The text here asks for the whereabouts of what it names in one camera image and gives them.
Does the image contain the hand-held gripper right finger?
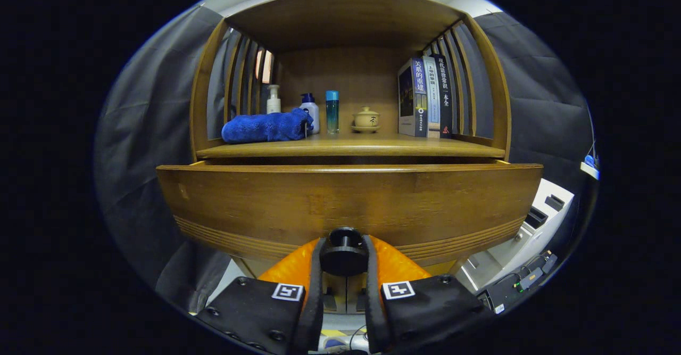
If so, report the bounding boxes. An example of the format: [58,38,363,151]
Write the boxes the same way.
[363,235,493,354]

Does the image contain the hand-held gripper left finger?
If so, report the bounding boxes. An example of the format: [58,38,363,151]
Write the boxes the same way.
[194,236,326,354]

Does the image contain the wooden drawer with black knob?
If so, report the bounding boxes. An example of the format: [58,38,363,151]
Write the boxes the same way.
[156,162,544,277]

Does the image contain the wooden cabinet door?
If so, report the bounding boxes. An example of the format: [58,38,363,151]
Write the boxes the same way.
[323,286,346,313]
[347,278,368,313]

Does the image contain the wooden countertop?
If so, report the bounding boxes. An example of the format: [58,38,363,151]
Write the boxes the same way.
[196,131,506,160]

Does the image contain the wooden cabinet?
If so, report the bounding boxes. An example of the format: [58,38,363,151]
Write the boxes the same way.
[189,0,512,314]

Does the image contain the blue towel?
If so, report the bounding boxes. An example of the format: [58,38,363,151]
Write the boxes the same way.
[221,108,314,144]

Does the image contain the white bottle with blue cap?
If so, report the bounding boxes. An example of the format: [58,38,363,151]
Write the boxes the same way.
[299,93,321,135]

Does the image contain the beige lidded teacup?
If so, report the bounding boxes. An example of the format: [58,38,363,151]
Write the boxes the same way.
[351,106,381,134]

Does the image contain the tall blue bottle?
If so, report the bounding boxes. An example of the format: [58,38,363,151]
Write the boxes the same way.
[326,90,340,135]

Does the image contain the blue book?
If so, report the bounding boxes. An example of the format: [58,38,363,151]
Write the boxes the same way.
[397,57,429,138]

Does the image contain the pale grey book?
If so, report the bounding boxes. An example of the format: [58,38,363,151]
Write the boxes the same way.
[423,55,442,139]

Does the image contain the black book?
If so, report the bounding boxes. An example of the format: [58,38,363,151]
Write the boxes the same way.
[432,53,454,139]

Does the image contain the black device with cables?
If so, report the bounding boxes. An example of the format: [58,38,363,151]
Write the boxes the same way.
[478,250,558,314]

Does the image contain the white wall shelf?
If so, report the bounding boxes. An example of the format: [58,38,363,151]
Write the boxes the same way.
[580,153,601,180]

